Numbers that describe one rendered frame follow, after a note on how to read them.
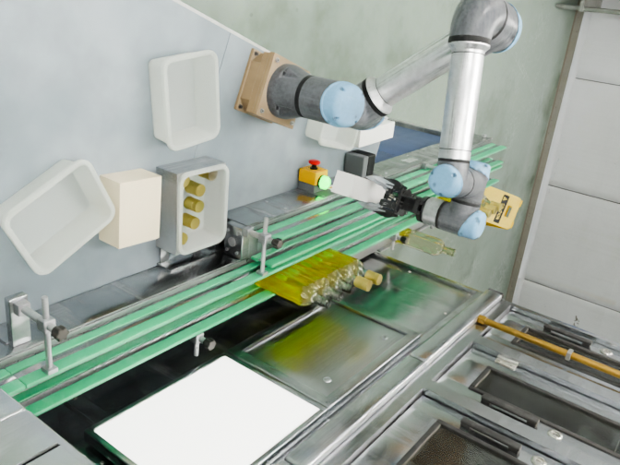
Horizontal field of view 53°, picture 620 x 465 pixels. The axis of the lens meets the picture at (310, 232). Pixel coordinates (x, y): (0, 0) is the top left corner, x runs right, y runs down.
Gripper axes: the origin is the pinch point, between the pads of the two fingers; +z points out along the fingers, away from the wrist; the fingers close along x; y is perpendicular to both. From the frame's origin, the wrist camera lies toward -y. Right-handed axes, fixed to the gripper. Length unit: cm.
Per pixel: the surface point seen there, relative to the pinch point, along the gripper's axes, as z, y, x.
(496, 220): 59, -327, -7
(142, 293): 24, 49, 40
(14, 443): -20, 108, 44
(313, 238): 16.9, -7.6, 19.1
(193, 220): 27.7, 35.1, 21.2
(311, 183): 28.0, -14.1, 3.1
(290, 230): 14.6, 9.5, 17.2
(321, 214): 16.7, -7.7, 11.2
